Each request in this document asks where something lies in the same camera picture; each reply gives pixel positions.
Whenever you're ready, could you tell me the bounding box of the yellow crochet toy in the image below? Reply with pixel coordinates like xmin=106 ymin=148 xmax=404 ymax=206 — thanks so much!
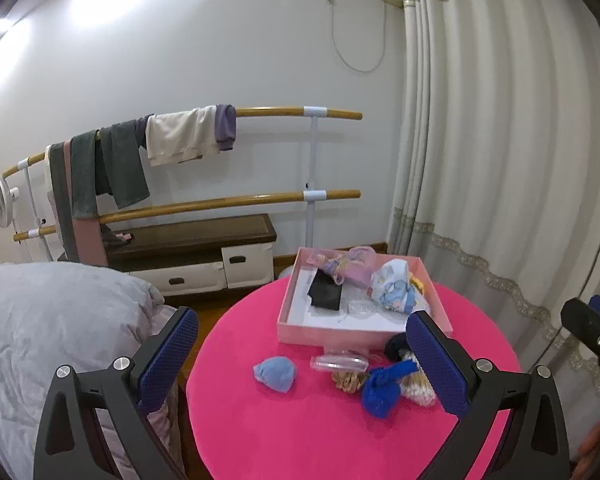
xmin=408 ymin=272 xmax=428 ymax=297

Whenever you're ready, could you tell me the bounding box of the light blue printed cloth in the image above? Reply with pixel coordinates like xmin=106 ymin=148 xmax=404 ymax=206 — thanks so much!
xmin=368 ymin=258 xmax=430 ymax=315

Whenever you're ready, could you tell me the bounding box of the black leather pouch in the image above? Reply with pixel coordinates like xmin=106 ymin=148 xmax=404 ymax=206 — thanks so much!
xmin=308 ymin=269 xmax=342 ymax=311

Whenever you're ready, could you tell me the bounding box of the right hand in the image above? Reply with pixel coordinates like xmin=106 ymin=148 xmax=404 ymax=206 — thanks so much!
xmin=572 ymin=421 xmax=600 ymax=479

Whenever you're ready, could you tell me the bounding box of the grey quilted duvet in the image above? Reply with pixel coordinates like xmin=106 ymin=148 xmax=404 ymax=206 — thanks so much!
xmin=0 ymin=262 xmax=174 ymax=479

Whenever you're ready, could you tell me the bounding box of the blue knitted toy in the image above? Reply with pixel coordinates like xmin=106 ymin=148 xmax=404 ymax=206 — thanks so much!
xmin=362 ymin=333 xmax=437 ymax=419

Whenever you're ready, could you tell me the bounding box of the pink round table cover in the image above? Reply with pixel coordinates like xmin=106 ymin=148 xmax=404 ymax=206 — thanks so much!
xmin=185 ymin=274 xmax=524 ymax=480

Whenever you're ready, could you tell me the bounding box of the white curtain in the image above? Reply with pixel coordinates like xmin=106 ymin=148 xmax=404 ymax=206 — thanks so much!
xmin=389 ymin=0 xmax=600 ymax=405

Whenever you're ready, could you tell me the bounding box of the beige scrunchie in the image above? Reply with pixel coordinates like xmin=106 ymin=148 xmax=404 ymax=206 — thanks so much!
xmin=330 ymin=372 xmax=370 ymax=394

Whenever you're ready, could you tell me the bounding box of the pink grey hanging cloth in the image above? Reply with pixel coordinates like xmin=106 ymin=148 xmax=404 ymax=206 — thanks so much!
xmin=46 ymin=142 xmax=108 ymax=268

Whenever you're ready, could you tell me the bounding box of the low dark wood cabinet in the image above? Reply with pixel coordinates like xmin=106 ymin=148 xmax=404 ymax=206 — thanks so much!
xmin=107 ymin=214 xmax=277 ymax=296

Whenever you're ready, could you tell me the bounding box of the light blue sock ball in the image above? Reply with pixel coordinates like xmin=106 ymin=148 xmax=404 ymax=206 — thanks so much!
xmin=253 ymin=356 xmax=297 ymax=393

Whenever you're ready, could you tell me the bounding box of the pink cardboard box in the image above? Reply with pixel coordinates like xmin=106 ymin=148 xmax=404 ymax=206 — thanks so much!
xmin=276 ymin=245 xmax=455 ymax=348

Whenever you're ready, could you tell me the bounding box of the small white fan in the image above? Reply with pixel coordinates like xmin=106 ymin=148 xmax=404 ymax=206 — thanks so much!
xmin=0 ymin=176 xmax=20 ymax=229

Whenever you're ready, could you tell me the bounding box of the dark green towel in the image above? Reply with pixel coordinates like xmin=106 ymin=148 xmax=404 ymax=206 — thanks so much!
xmin=70 ymin=116 xmax=150 ymax=219

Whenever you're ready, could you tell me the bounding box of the wooden ballet barre stand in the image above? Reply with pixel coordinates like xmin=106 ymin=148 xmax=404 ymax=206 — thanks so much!
xmin=0 ymin=106 xmax=363 ymax=242

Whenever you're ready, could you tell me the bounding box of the cream cloth on barre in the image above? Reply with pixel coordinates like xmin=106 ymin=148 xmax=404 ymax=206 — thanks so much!
xmin=145 ymin=105 xmax=220 ymax=167

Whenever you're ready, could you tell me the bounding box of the purple cloth on barre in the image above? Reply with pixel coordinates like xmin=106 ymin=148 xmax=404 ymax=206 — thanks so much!
xmin=214 ymin=104 xmax=237 ymax=152

